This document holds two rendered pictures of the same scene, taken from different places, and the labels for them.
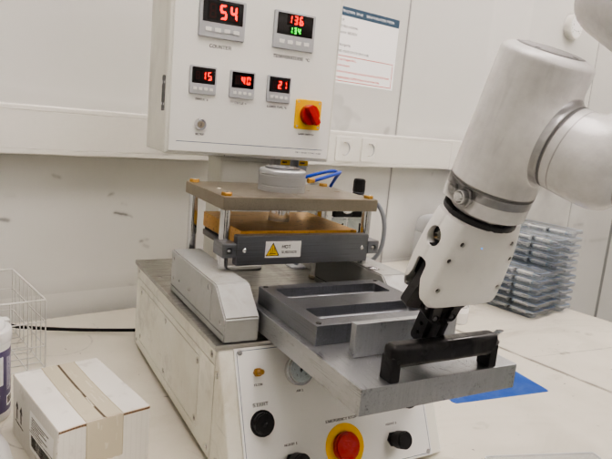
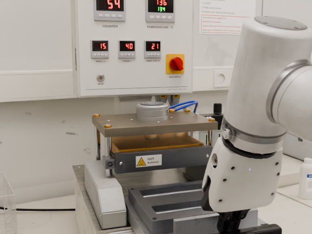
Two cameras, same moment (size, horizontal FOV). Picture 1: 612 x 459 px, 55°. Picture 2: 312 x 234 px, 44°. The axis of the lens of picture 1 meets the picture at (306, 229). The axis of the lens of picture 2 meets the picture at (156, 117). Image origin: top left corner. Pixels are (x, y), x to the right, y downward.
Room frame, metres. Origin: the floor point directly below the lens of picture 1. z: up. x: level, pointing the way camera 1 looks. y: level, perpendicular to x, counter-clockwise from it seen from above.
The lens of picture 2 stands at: (0.06, -0.15, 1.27)
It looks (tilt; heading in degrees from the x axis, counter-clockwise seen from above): 10 degrees down; 12
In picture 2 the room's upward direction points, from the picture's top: straight up
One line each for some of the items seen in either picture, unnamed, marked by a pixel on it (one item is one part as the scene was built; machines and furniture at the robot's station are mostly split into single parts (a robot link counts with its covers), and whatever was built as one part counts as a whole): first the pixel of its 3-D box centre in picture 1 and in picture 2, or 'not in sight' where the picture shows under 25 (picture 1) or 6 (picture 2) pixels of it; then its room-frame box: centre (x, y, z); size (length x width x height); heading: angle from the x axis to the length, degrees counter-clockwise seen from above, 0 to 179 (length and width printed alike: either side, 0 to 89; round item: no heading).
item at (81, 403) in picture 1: (78, 419); not in sight; (0.75, 0.29, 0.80); 0.19 x 0.13 x 0.09; 39
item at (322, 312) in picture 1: (350, 307); (188, 202); (0.77, -0.07, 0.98); 0.20 x 0.17 x 0.03; 119
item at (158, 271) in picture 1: (264, 290); (148, 185); (1.01, 0.06, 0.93); 0.46 x 0.35 x 0.01; 29
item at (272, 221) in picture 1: (283, 216); (155, 135); (0.98, 0.04, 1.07); 0.22 x 0.17 x 0.10; 119
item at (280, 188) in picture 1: (281, 202); (156, 126); (1.01, 0.05, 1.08); 0.31 x 0.24 x 0.13; 119
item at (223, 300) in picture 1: (210, 290); (102, 190); (0.85, 0.13, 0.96); 0.25 x 0.05 x 0.07; 29
